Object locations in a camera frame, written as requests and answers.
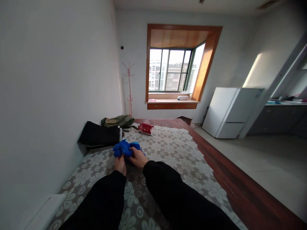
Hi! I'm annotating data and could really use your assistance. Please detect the person's left hand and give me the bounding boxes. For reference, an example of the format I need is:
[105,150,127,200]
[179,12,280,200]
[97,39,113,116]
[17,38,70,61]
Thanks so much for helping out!
[114,153,127,177]

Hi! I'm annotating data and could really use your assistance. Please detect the person's right hand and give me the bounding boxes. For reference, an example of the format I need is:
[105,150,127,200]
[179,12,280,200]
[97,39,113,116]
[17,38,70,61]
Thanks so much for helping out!
[127,146,149,170]

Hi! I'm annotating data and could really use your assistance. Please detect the person's right fingers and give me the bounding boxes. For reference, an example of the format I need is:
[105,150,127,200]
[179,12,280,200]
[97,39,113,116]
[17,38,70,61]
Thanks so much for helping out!
[127,146,144,161]

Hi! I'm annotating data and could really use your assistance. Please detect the blue cloth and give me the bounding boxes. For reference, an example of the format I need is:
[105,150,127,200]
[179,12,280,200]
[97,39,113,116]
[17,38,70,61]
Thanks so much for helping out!
[112,139,146,160]

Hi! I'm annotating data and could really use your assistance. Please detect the red tissue box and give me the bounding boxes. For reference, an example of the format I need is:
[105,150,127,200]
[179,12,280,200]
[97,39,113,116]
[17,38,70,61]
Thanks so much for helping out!
[138,123,155,136]

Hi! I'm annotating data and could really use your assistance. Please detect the floral lace tablecloth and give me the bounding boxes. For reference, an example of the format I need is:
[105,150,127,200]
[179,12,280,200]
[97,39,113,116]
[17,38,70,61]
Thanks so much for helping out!
[45,123,249,230]

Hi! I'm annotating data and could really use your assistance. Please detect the black bag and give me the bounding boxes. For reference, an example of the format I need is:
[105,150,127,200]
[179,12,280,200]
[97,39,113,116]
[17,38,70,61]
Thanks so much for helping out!
[78,121,123,151]

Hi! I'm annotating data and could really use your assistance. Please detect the olive green backpack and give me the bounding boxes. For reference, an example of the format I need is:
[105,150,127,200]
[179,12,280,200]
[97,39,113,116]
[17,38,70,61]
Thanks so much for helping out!
[100,115,135,133]

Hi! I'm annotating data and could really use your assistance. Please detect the pink coat rack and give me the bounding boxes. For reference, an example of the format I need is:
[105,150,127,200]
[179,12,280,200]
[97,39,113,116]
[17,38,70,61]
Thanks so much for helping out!
[122,61,135,118]

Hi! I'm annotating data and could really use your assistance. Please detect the wooden framed bay window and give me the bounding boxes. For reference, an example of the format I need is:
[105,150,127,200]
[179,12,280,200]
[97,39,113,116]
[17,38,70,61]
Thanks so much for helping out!
[144,23,224,110]

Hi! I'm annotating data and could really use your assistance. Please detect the white refrigerator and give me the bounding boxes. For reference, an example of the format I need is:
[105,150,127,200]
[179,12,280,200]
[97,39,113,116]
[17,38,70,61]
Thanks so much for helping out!
[201,87,266,139]

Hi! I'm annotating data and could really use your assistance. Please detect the grey kitchen counter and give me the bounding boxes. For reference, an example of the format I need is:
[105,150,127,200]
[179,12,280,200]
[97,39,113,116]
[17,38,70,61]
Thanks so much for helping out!
[247,95,307,138]

